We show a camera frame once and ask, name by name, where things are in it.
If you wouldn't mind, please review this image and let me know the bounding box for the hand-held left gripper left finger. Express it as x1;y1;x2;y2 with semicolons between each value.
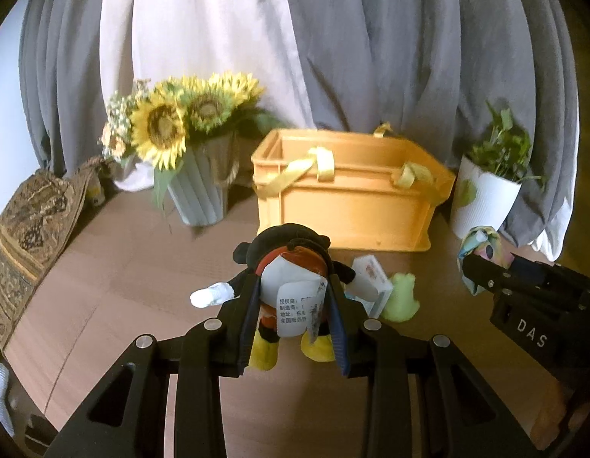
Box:
44;272;263;458

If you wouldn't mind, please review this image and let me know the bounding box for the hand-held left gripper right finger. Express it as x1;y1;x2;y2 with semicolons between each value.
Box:
318;248;539;458

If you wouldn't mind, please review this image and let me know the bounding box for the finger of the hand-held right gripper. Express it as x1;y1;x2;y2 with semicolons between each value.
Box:
463;253;516;295
513;258;587;291

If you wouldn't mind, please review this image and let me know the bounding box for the colourful small toy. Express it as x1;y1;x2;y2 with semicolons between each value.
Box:
456;225;515;297

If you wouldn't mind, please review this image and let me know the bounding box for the penguin plush toy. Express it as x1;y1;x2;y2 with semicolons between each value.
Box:
190;223;357;372

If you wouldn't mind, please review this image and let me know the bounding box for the orange plastic crate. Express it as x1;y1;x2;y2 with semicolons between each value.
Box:
251;128;457;253

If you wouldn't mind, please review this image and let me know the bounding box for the white sheer cloth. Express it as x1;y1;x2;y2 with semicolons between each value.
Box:
531;222;569;263

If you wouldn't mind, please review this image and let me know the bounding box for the small white box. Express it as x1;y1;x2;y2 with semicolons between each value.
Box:
351;254;394;318

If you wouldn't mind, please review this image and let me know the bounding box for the green frog toy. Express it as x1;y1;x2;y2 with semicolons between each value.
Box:
381;272;421;323

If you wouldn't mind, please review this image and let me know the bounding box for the white plant pot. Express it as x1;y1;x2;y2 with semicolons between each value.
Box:
450;155;522;240

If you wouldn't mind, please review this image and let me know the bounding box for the green potted plant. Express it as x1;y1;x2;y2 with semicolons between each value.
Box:
459;100;548;208

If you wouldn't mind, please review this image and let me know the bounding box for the grey ribbed vase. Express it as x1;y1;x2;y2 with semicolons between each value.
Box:
166;145;231;226

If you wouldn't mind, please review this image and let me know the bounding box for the grey metal bucket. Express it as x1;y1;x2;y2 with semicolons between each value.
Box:
204;132;241;187

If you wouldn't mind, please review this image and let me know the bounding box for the sunflower bouquet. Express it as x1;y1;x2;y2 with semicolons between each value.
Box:
99;71;287;211

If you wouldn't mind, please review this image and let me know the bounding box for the patterned brown cushion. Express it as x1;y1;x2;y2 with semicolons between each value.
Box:
0;155;109;350

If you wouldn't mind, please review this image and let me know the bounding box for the grey curtain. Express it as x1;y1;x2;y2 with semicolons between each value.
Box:
280;0;582;261
17;0;111;178

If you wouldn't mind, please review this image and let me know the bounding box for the pale pink curtain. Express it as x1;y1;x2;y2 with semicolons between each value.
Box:
99;0;320;195

